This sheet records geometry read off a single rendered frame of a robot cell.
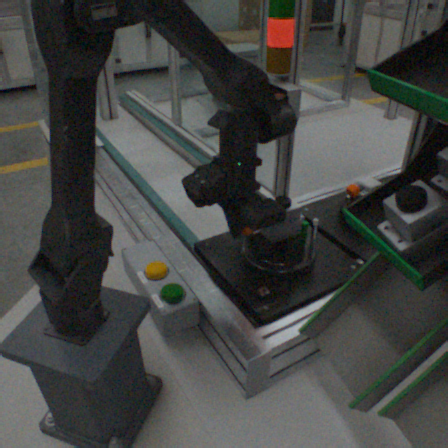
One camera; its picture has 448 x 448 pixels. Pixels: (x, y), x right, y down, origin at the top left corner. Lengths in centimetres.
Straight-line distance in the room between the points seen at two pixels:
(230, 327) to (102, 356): 23
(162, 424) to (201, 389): 9
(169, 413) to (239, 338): 16
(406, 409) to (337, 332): 13
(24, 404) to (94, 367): 27
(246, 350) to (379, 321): 20
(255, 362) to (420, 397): 23
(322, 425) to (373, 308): 21
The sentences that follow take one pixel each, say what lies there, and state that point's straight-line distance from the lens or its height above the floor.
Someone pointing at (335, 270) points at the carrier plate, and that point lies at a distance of 78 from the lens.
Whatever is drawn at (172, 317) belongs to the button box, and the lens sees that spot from 71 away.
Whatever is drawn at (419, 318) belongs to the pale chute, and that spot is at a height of 108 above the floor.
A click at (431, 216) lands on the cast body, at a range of 43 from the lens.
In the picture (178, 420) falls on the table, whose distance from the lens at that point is 70.
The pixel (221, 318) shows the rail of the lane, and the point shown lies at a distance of 69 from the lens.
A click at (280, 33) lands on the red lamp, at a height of 134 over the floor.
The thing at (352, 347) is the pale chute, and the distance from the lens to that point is 60.
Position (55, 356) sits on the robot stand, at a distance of 55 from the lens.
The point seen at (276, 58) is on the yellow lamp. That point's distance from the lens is 84.
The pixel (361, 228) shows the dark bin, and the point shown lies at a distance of 48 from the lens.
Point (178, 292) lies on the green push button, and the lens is 72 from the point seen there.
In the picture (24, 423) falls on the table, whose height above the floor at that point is 86.
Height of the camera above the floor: 146
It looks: 34 degrees down
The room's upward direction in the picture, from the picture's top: straight up
